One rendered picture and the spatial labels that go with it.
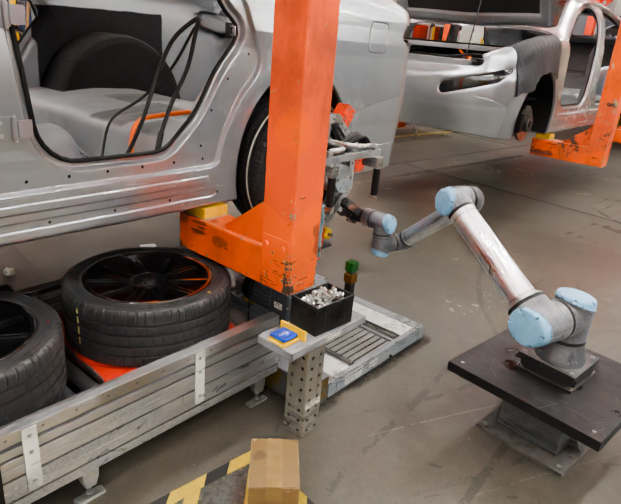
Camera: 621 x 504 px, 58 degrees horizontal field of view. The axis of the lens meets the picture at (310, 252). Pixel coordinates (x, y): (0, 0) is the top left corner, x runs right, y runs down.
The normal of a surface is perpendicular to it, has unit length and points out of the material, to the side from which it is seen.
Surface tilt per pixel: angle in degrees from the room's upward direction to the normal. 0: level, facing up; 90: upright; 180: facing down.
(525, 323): 93
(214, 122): 90
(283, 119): 90
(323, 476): 0
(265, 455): 0
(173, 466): 0
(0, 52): 88
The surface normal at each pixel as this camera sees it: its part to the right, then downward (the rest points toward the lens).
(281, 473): 0.08, -0.93
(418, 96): -0.59, 0.23
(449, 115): -0.37, 0.60
